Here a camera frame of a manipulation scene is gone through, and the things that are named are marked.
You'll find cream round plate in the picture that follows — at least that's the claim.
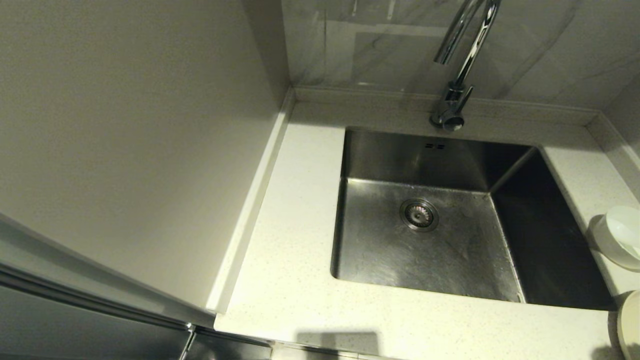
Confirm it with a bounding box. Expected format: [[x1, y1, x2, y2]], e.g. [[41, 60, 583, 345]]
[[617, 290, 640, 360]]

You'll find round metal drain strainer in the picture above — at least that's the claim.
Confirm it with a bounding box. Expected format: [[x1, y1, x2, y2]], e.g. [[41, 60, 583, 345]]
[[399, 198, 440, 233]]

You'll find stainless steel sink basin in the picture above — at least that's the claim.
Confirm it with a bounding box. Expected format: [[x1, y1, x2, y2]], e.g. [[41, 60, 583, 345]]
[[330, 126, 617, 311]]

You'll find grey metal cabinet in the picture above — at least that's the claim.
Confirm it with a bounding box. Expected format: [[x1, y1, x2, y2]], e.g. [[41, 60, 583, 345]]
[[0, 212, 274, 360]]

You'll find chrome gooseneck faucet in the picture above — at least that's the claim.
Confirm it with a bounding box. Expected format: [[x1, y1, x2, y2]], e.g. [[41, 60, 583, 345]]
[[429, 0, 502, 133]]

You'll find white round bowl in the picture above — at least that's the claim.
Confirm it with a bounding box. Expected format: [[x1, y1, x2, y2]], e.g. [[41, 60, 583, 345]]
[[591, 205, 640, 272]]

